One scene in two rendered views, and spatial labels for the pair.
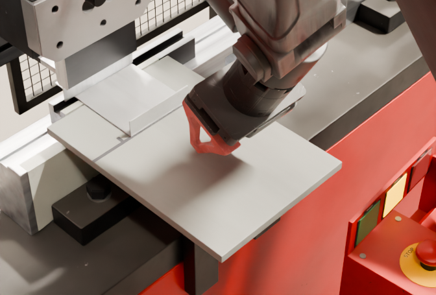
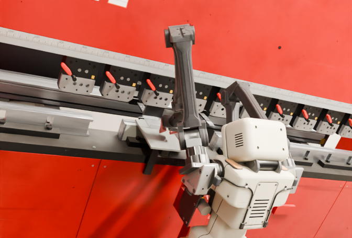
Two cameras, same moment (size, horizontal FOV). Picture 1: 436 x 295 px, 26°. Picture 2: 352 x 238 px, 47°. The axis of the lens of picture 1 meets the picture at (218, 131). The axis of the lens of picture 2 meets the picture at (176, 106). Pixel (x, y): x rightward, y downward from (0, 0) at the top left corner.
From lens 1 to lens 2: 1.11 m
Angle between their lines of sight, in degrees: 25
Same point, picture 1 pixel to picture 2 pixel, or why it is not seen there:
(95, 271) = (127, 150)
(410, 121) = not seen: hidden behind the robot
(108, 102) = (149, 122)
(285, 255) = (169, 189)
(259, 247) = (164, 179)
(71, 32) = (150, 100)
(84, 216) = (131, 140)
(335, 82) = not seen: hidden behind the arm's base
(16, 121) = not seen: hidden behind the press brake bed
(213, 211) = (155, 142)
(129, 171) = (145, 131)
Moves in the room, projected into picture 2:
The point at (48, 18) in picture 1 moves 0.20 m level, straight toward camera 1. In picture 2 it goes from (146, 94) to (135, 106)
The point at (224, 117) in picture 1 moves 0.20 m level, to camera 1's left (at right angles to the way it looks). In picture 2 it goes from (166, 122) to (129, 103)
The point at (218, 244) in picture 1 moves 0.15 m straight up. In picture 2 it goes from (152, 145) to (162, 116)
